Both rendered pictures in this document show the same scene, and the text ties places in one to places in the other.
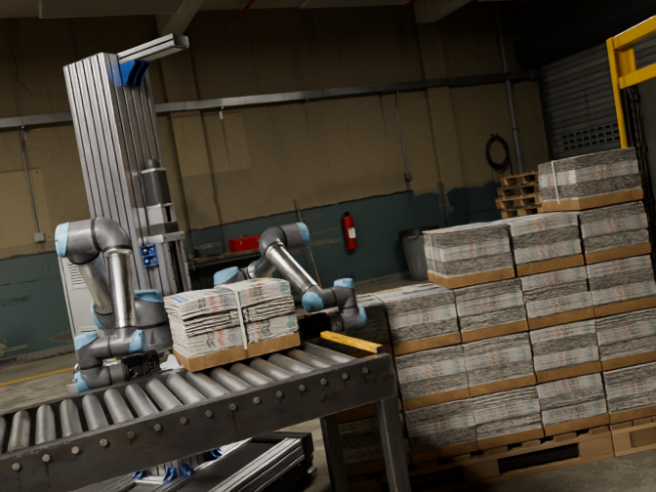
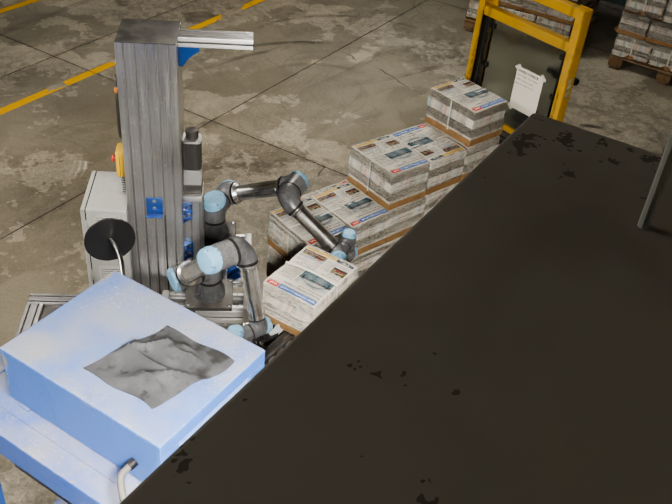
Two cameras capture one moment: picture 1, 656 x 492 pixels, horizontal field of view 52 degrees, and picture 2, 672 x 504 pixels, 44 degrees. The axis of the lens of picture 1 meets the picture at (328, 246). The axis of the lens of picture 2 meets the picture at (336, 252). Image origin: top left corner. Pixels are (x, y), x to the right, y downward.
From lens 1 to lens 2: 3.09 m
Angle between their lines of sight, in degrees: 49
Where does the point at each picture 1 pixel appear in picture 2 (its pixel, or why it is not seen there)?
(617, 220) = (484, 150)
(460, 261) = (398, 191)
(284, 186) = not seen: outside the picture
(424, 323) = (369, 235)
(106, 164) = (158, 140)
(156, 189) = (198, 158)
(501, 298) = (413, 210)
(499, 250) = (421, 180)
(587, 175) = (479, 123)
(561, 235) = (455, 165)
